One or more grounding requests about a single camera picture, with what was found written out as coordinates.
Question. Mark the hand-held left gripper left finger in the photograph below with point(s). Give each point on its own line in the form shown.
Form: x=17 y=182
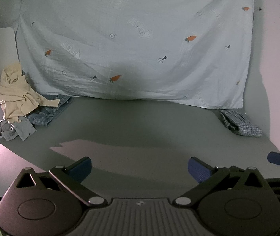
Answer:
x=82 y=169

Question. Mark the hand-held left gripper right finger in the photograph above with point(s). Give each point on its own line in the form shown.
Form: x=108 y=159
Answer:
x=199 y=170

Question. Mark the cream yellow shirt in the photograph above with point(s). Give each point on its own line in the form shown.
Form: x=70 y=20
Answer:
x=14 y=95

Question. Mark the grey checked garment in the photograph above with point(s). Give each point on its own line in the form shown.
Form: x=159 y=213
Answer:
x=241 y=124

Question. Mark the blue denim jeans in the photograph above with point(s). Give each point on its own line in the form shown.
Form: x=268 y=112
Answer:
x=49 y=111

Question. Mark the grey crumpled garment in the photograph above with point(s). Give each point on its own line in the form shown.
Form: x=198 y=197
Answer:
x=9 y=130

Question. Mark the pale blue carrot-print sheet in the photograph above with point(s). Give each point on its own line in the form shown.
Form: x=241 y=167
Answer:
x=135 y=41

